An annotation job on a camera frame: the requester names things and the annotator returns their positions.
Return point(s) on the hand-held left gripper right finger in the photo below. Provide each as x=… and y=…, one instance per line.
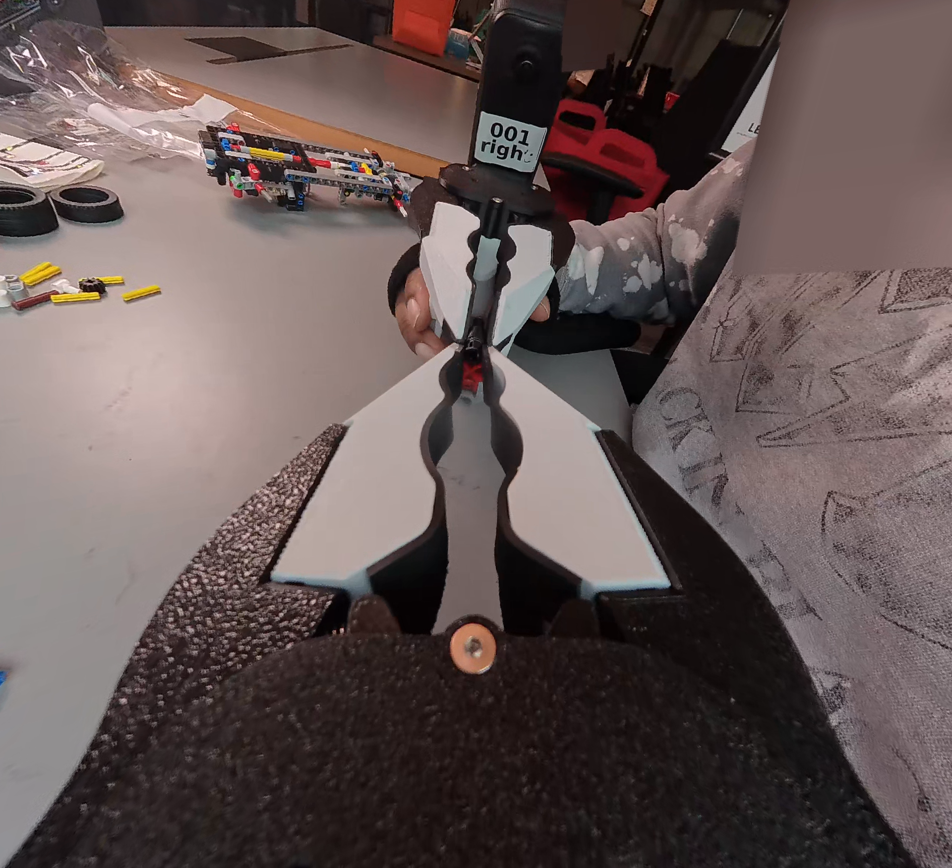
x=587, y=511

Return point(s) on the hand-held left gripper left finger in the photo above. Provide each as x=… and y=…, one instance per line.
x=357, y=511

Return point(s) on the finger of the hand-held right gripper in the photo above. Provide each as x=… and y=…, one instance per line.
x=446, y=265
x=532, y=265

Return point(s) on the small grey toy brick assembly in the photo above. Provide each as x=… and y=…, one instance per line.
x=470, y=375

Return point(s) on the person's right forearm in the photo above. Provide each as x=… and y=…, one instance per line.
x=647, y=258

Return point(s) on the grey desk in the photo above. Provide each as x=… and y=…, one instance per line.
x=223, y=399

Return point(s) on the person's right hand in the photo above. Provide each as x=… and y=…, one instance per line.
x=416, y=317

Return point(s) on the orange storage crate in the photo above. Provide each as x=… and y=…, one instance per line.
x=422, y=12

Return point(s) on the wooden board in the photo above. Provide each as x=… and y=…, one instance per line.
x=416, y=157

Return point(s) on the red office chair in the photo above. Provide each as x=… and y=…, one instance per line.
x=610, y=154

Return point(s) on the toy brick car chassis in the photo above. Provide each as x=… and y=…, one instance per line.
x=297, y=168

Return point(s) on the white printed tag board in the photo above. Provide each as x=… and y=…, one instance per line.
x=755, y=109

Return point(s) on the black flat mat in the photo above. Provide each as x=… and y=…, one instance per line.
x=253, y=49

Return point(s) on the white crumpled plastic bag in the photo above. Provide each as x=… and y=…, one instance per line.
x=163, y=116

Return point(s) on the small black gear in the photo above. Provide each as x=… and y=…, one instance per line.
x=91, y=284

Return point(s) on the black toy tire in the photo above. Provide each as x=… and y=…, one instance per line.
x=85, y=213
x=22, y=221

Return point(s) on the brown toy axle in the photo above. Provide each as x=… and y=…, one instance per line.
x=33, y=300

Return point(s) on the grey toy connector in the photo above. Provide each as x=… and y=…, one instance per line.
x=11, y=284

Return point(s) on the sticker sheet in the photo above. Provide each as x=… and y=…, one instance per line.
x=44, y=165

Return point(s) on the clear plastic bag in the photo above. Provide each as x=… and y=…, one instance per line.
x=74, y=79

